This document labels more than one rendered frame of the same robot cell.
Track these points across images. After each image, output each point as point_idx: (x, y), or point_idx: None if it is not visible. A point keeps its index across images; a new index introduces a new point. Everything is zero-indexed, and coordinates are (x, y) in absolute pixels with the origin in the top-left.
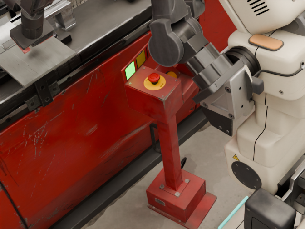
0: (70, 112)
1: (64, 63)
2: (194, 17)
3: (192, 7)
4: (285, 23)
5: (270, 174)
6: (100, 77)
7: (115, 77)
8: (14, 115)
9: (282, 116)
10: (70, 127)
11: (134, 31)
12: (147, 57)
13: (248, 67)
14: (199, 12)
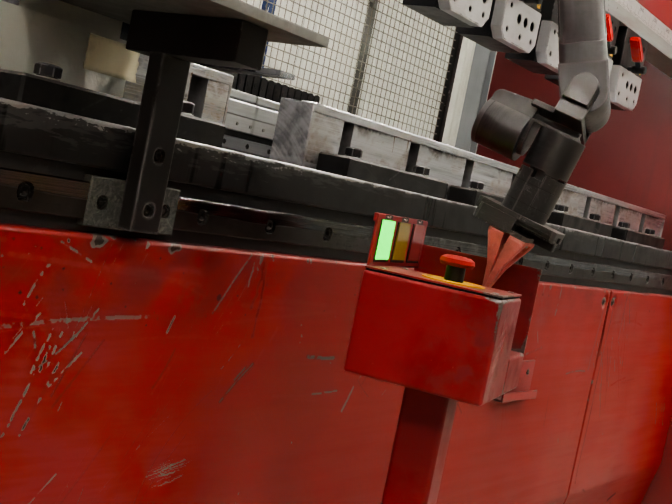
0: (156, 339)
1: (216, 154)
2: (607, 98)
3: (604, 72)
4: None
5: None
6: (256, 293)
7: (279, 329)
8: (47, 193)
9: None
10: (132, 401)
11: (352, 225)
12: (406, 261)
13: None
14: (609, 103)
